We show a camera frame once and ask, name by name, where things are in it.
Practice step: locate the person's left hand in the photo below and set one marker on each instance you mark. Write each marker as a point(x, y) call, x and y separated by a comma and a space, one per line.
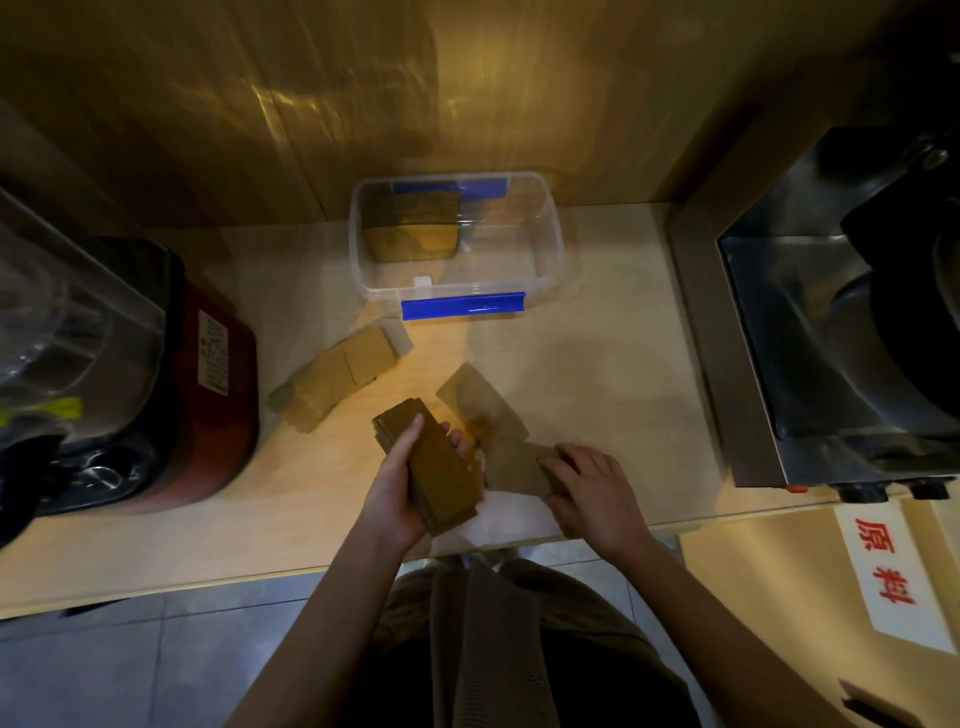
point(386, 499)

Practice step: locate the person's right hand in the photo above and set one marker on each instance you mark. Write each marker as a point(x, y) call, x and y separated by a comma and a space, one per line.
point(596, 502)

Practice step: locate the person's right fingers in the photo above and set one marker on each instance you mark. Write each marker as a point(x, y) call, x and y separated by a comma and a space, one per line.
point(577, 469)

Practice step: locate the person's left thumb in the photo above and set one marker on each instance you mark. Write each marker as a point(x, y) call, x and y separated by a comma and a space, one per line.
point(409, 446)

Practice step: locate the brown paper bag stack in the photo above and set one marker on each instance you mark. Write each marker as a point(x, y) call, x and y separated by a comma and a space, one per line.
point(412, 229)
point(442, 472)
point(371, 352)
point(311, 394)

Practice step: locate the person's left forearm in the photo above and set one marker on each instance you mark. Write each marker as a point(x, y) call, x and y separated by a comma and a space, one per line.
point(337, 637)

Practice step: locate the person's right forearm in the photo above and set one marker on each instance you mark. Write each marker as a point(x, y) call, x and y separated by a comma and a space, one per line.
point(712, 637)

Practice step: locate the person's brown shirt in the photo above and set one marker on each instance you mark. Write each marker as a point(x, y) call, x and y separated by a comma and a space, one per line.
point(517, 652)

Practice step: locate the red and black blender base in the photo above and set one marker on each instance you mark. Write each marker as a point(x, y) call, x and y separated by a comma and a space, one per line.
point(206, 375)

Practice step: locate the clear container with blue latches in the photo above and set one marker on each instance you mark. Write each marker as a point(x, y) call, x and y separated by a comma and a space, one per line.
point(510, 247)

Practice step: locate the stainless steel appliance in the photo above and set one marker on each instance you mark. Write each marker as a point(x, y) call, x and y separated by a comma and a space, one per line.
point(780, 337)

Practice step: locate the white sign with red print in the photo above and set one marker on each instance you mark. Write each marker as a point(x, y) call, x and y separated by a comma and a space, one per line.
point(892, 577)

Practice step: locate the clear plastic blender cover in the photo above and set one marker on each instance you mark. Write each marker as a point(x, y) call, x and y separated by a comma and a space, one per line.
point(67, 330)

